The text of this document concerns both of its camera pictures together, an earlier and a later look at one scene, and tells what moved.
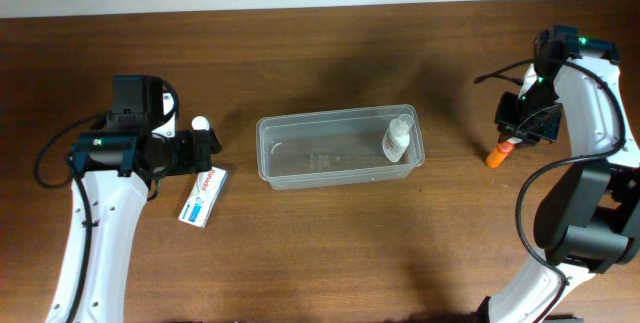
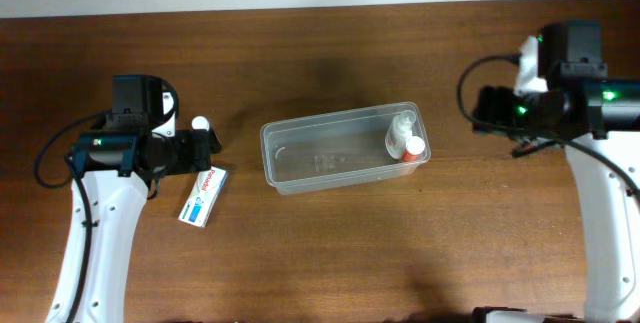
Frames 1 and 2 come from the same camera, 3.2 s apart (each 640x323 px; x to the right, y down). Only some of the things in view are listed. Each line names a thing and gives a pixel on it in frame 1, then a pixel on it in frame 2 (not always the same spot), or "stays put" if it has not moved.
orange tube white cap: (499, 155) to (414, 146)
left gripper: (201, 150) stays put
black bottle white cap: (205, 141) stays put
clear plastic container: (336, 148) stays put
